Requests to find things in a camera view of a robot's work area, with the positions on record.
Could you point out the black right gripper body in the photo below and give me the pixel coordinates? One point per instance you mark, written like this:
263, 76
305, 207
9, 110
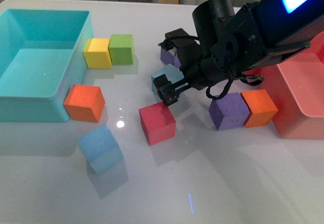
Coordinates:
199, 68

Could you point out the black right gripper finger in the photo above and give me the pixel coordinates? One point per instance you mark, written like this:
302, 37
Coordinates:
169, 92
178, 39

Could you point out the light blue foam cube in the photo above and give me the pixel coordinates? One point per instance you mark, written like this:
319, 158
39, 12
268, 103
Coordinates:
100, 149
172, 73

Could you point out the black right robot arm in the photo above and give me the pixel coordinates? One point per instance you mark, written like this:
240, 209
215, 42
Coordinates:
228, 43

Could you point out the purple foam cube rear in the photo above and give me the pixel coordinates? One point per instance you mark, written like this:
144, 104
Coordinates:
170, 57

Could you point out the purple foam cube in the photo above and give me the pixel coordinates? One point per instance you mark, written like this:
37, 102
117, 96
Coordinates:
170, 57
229, 112

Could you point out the red foam cube front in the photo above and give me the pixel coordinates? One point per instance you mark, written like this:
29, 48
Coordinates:
157, 123

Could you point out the purple foam cube front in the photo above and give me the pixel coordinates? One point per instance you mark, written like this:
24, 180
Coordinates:
229, 112

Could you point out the green foam cube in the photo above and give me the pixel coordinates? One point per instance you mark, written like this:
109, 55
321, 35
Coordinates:
121, 49

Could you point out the orange foam cube right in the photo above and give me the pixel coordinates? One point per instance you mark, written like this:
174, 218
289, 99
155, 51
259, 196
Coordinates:
261, 107

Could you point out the orange foam cube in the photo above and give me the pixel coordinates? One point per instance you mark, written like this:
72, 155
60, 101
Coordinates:
261, 107
84, 103

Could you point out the yellow foam cube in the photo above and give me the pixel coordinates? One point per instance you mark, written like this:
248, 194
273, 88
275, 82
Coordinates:
96, 53

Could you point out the orange foam cube left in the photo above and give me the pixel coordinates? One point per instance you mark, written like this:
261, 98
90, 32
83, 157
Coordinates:
84, 103

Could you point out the coral pink plastic bin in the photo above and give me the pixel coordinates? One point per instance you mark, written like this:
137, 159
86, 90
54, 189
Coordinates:
296, 88

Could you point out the teal plastic bin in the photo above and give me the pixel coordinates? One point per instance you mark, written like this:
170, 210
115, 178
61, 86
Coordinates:
41, 59

